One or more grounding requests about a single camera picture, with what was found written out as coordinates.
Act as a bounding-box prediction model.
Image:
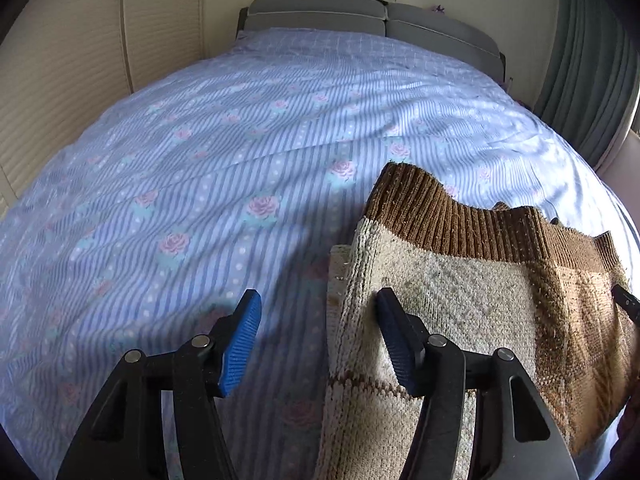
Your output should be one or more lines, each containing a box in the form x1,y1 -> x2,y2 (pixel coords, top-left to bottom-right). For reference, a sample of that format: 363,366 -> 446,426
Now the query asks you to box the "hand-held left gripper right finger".
376,287 -> 581,480

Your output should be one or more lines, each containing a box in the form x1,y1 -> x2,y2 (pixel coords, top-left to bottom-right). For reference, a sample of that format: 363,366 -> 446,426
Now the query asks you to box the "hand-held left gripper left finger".
56,289 -> 263,480

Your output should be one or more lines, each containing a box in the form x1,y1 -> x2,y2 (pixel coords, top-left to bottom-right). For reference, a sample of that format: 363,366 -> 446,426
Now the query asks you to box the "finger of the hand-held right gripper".
612,284 -> 640,322

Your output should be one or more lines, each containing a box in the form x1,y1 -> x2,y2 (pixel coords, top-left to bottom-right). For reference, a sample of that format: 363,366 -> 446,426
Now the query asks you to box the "brown plaid knit sweater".
315,161 -> 633,480

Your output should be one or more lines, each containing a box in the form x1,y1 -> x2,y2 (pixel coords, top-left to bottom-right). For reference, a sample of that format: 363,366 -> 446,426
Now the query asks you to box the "blue floral striped duvet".
0,27 -> 640,480

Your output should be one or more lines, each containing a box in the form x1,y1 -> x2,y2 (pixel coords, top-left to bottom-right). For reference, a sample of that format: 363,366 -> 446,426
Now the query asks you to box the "grey-blue curtain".
532,0 -> 640,168

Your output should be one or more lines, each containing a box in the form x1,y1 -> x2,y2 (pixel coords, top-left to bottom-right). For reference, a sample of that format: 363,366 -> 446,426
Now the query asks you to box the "grey headboard cushion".
245,0 -> 390,38
385,2 -> 503,78

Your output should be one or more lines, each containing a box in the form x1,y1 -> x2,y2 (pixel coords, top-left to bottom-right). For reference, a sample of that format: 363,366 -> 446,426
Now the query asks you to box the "cream ribbed wardrobe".
0,0 -> 206,211

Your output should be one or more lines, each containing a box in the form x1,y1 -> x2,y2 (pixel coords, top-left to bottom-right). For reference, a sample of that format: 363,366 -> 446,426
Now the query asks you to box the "grey padded headboard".
237,6 -> 507,81

